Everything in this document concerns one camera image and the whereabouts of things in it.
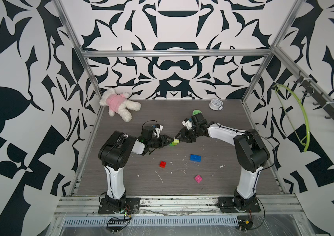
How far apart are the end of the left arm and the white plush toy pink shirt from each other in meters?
0.30

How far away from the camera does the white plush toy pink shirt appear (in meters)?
1.07

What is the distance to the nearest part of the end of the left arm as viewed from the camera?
0.81 m
